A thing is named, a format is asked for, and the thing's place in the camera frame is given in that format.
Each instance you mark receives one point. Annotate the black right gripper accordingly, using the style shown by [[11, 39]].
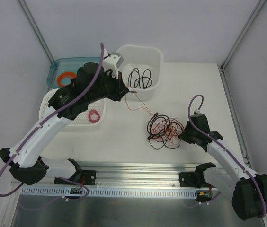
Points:
[[187, 135]]

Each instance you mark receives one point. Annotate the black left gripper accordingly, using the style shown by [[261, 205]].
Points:
[[120, 87]]

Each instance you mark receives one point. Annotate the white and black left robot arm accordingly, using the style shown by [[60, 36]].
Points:
[[93, 82]]

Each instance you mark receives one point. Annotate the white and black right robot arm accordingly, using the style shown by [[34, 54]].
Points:
[[245, 187]]

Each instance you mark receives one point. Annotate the white deep plastic tub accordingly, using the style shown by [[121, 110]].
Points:
[[141, 70]]

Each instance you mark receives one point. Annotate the white perforated plastic basket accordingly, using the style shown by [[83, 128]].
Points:
[[90, 119]]

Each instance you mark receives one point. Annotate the teal transparent plastic bin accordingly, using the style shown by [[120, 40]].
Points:
[[61, 70]]

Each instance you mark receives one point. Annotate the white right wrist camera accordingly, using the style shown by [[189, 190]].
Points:
[[197, 111]]

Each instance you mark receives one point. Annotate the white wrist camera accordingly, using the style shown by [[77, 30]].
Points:
[[111, 63], [197, 111]]

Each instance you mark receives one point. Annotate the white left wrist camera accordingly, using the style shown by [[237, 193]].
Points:
[[111, 63]]

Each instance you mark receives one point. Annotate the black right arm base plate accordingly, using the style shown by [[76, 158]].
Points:
[[190, 179]]

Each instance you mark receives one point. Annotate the aluminium mounting rail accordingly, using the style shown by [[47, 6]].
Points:
[[127, 175]]

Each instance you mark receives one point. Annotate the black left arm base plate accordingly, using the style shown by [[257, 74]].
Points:
[[84, 177]]

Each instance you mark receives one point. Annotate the white slotted cable duct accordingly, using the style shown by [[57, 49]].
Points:
[[110, 192]]

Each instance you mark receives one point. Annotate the left aluminium frame post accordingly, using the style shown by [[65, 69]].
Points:
[[29, 16]]

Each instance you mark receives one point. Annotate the aluminium frame post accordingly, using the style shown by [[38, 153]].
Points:
[[243, 33], [29, 16]]

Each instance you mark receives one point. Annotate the right aluminium frame post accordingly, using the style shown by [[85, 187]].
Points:
[[243, 33]]

